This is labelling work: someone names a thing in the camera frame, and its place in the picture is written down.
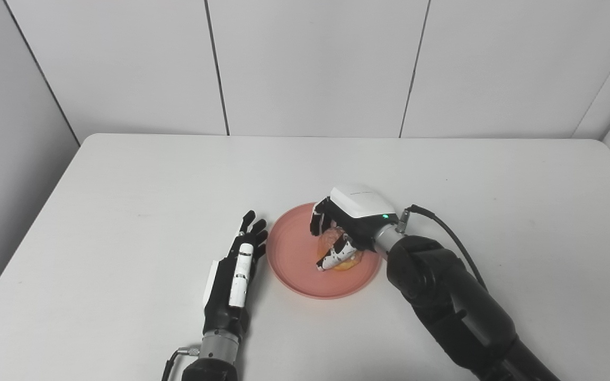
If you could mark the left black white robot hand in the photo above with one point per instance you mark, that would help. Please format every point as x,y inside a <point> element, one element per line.
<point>228,291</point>

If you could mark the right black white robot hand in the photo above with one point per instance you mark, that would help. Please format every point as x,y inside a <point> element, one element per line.
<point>355,214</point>

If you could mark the pink round plate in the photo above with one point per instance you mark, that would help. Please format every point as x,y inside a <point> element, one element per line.
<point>305,264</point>

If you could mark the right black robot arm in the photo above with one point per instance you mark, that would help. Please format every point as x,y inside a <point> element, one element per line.
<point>442,296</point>

